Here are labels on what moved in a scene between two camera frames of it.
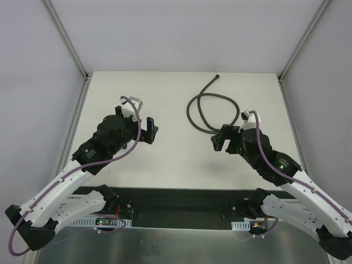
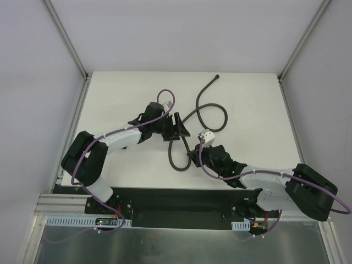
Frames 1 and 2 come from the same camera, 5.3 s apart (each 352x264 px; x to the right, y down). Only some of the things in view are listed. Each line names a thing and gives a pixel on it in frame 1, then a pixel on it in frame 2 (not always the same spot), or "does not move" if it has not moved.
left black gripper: x=143 y=131 → x=170 y=127
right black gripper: x=231 y=140 → x=202 y=157
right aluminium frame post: x=298 y=48 does not move
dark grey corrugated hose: x=202 y=93 → x=207 y=130
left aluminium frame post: x=61 y=29 does not move
